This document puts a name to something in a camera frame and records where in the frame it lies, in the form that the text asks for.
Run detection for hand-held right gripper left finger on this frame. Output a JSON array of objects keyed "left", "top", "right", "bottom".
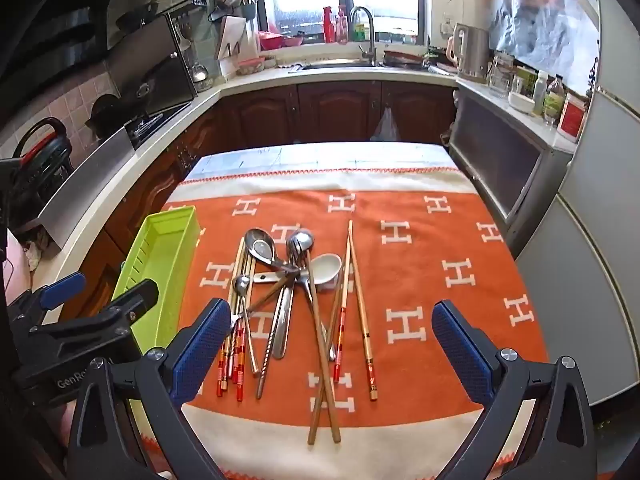
[{"left": 67, "top": 298, "right": 233, "bottom": 480}]

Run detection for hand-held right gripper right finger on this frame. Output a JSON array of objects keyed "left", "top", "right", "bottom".
[{"left": 431, "top": 300, "right": 598, "bottom": 480}]

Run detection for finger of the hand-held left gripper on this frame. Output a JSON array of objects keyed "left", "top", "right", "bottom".
[
  {"left": 27, "top": 279, "right": 160, "bottom": 356},
  {"left": 7, "top": 271, "right": 87, "bottom": 333}
]

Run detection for green plastic utensil tray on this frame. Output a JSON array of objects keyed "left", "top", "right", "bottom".
[{"left": 111, "top": 205, "right": 201, "bottom": 356}]

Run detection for small metal spoon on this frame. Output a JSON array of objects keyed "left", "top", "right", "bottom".
[{"left": 231, "top": 275, "right": 260, "bottom": 377}]

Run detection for light bamboo chopstick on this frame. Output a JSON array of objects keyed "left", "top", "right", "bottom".
[{"left": 347, "top": 237, "right": 378, "bottom": 402}]

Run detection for metal fork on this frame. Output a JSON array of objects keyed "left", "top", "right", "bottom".
[{"left": 274, "top": 237, "right": 306, "bottom": 358}]

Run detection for brown wooden chopstick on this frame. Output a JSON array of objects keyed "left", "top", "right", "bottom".
[
  {"left": 304, "top": 250, "right": 342, "bottom": 445},
  {"left": 307, "top": 260, "right": 347, "bottom": 446}
]

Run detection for large metal spoon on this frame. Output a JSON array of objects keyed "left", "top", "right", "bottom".
[{"left": 244, "top": 228, "right": 301, "bottom": 281}]

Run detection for white ceramic spoon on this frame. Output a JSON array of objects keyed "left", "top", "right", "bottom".
[{"left": 252, "top": 254, "right": 344, "bottom": 292}]

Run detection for white rag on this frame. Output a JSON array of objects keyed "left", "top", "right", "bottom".
[{"left": 24, "top": 242, "right": 47, "bottom": 272}]

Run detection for orange patterned blanket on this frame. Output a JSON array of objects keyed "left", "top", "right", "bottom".
[{"left": 127, "top": 167, "right": 551, "bottom": 480}]

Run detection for steel splash guard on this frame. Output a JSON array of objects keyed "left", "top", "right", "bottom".
[{"left": 37, "top": 127, "right": 134, "bottom": 252}]

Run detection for black wok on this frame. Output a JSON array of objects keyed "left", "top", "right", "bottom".
[{"left": 85, "top": 94, "right": 132, "bottom": 137}]

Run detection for gas stove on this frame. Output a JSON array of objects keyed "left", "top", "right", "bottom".
[{"left": 125, "top": 102, "right": 192, "bottom": 150}]

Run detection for grey refrigerator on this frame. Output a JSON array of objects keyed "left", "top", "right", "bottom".
[{"left": 515, "top": 0, "right": 640, "bottom": 411}]

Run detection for light blue tablecloth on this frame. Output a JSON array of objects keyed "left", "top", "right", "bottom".
[{"left": 186, "top": 142, "right": 452, "bottom": 182}]

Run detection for white plastic bag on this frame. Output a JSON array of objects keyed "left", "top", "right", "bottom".
[{"left": 370, "top": 107, "right": 402, "bottom": 144}]

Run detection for metal teapot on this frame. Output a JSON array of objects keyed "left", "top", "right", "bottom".
[{"left": 190, "top": 62, "right": 212, "bottom": 93}]

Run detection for red box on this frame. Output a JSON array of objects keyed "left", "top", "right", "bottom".
[{"left": 556, "top": 92, "right": 589, "bottom": 142}]

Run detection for white kitchen countertop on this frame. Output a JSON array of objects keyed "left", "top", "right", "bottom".
[{"left": 30, "top": 55, "right": 578, "bottom": 321}]

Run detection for green label bottle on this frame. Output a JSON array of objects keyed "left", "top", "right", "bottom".
[{"left": 542, "top": 75, "right": 566, "bottom": 124}]

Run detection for brown wooden kitchen cabinets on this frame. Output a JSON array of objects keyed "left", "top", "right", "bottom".
[{"left": 65, "top": 82, "right": 459, "bottom": 323}]

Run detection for white bottle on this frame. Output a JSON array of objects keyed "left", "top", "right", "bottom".
[{"left": 532, "top": 70, "right": 549, "bottom": 117}]

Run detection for hanging black frying pan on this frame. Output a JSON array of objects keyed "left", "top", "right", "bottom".
[{"left": 116, "top": 2, "right": 162, "bottom": 32}]

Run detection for glass jar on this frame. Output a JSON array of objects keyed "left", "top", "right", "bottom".
[{"left": 487, "top": 52, "right": 516, "bottom": 97}]

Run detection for pan beside sink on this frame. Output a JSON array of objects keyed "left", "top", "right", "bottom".
[{"left": 382, "top": 47, "right": 432, "bottom": 69}]

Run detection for steel electric kettle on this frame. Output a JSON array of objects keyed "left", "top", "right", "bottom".
[{"left": 446, "top": 24, "right": 491, "bottom": 82}]

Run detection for wooden cutting board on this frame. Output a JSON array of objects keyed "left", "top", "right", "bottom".
[{"left": 216, "top": 16, "right": 261, "bottom": 61}]

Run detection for steel sink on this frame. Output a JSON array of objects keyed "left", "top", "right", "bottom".
[{"left": 302, "top": 57, "right": 382, "bottom": 72}]

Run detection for steel kitchen faucet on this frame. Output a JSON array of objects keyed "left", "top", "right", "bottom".
[{"left": 349, "top": 6, "right": 377, "bottom": 67}]

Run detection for clear plastic sheet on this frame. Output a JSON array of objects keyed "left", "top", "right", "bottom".
[{"left": 489, "top": 0, "right": 600, "bottom": 97}]

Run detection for black cooker with red handle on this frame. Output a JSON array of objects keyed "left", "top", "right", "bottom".
[{"left": 9, "top": 117, "right": 75, "bottom": 233}]

